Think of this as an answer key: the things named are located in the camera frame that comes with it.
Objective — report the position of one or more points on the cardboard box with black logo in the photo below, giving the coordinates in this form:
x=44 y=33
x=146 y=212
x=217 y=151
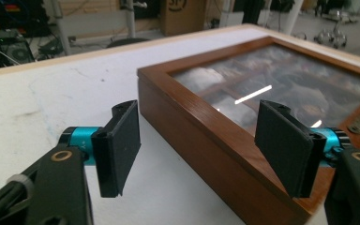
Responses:
x=182 y=17

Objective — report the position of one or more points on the wooden box with glass lid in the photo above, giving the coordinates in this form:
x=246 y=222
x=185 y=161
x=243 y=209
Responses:
x=200 y=140

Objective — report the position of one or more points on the metal wheeled base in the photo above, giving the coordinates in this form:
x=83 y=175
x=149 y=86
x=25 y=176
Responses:
x=331 y=36

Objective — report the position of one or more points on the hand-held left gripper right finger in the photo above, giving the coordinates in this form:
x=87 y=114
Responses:
x=281 y=146

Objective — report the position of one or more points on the black round stool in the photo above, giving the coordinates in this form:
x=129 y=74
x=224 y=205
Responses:
x=126 y=42

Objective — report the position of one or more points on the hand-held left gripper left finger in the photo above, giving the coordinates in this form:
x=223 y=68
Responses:
x=118 y=150

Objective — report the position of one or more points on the white desk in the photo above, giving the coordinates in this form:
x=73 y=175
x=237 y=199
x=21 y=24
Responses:
x=90 y=26

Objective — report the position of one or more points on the black computer tower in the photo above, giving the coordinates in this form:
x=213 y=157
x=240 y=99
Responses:
x=15 y=53

